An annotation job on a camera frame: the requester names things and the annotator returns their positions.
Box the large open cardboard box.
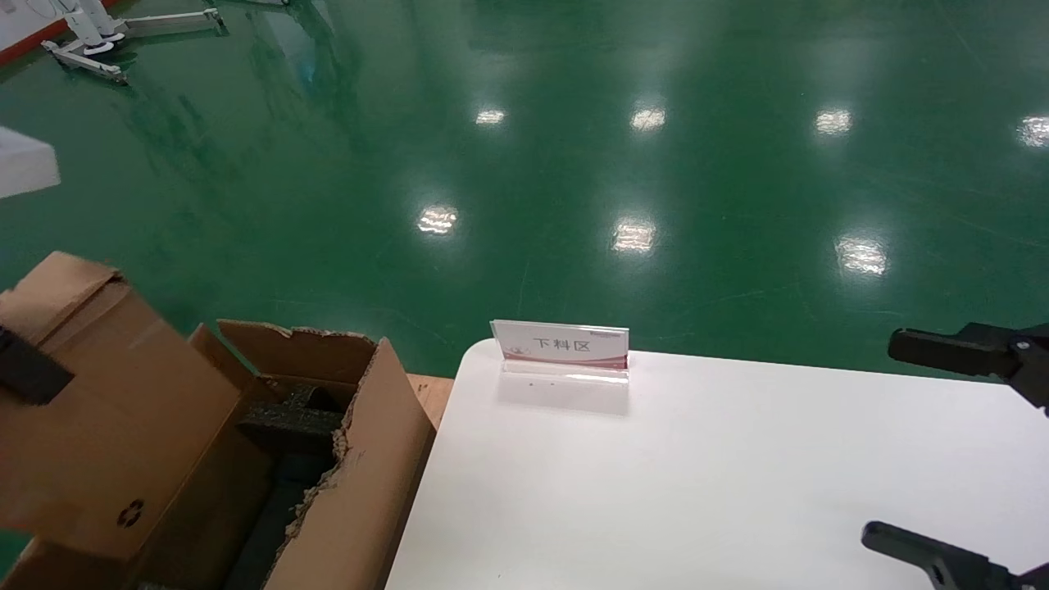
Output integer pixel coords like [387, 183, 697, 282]
[0, 320, 437, 590]

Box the white metal robot stand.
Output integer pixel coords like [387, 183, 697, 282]
[41, 8, 229, 85]

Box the clear acrylic sign holder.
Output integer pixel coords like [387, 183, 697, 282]
[490, 320, 630, 384]

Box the small cardboard box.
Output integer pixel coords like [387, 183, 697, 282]
[0, 250, 277, 562]

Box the black foam insert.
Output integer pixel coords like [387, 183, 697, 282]
[225, 381, 349, 590]

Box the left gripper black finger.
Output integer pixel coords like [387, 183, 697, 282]
[0, 326, 76, 408]

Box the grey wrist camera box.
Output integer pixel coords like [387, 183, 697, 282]
[0, 127, 62, 200]

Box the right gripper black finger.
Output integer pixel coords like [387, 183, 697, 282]
[889, 322, 1049, 411]
[861, 520, 1049, 590]

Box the white humanoid robot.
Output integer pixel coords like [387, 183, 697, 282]
[29, 0, 128, 57]

